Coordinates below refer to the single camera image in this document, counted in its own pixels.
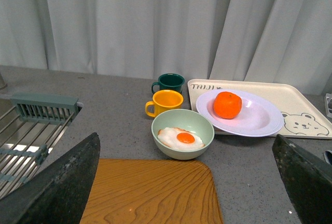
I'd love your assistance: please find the orange mandarin fruit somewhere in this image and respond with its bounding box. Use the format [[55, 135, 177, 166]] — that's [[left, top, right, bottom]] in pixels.
[[213, 91, 242, 119]]

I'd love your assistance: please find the white round plate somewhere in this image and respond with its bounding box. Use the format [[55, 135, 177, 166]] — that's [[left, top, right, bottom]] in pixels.
[[196, 89, 284, 137]]

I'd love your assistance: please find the yellow mug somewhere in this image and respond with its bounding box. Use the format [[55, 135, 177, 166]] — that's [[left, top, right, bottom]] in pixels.
[[145, 90, 184, 118]]

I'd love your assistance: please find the dark green mug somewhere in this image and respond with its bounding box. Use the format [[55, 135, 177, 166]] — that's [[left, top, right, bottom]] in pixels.
[[151, 73, 185, 94]]

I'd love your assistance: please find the light green bowl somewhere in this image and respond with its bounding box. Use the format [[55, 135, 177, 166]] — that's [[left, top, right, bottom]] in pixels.
[[151, 109, 215, 160]]

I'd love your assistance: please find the toy fried egg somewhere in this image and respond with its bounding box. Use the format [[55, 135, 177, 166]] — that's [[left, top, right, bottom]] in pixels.
[[157, 127, 205, 151]]

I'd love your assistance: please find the wooden cutting board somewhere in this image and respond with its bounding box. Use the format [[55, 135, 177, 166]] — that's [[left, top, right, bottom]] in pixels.
[[80, 159, 224, 223]]

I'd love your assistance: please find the white curtain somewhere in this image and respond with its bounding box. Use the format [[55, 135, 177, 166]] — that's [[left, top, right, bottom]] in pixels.
[[1, 0, 331, 94]]

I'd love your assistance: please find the cream bear serving tray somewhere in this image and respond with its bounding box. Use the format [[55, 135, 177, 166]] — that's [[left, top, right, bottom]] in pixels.
[[188, 79, 331, 139]]

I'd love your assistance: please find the grey-green sink drying rack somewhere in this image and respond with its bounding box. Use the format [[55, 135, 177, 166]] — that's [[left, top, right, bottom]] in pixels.
[[1, 92, 82, 197]]

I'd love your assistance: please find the clear acrylic cup rack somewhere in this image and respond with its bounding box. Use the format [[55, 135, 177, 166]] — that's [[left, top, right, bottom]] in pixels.
[[324, 93, 332, 118]]

